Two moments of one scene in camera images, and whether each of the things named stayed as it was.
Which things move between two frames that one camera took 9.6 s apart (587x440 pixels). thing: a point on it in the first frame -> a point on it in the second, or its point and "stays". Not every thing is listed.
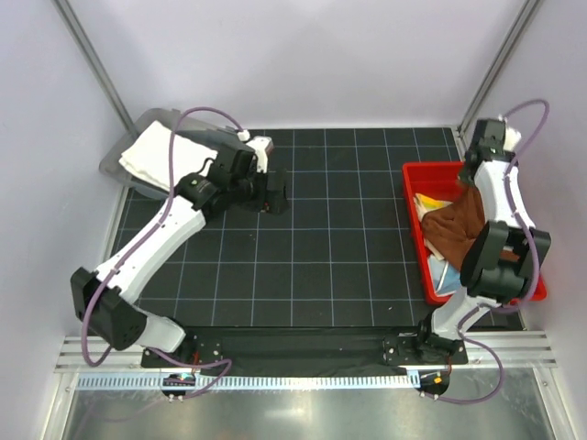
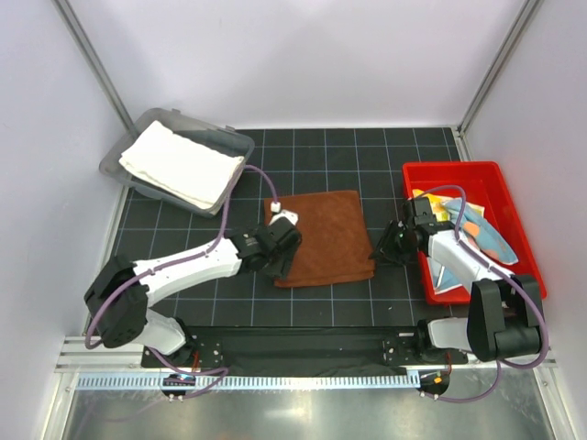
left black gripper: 275,198 -> 280,269
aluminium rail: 520,352 stays
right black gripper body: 464,175 -> 404,247
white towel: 149,156 stays
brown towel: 452,229 -> 335,244
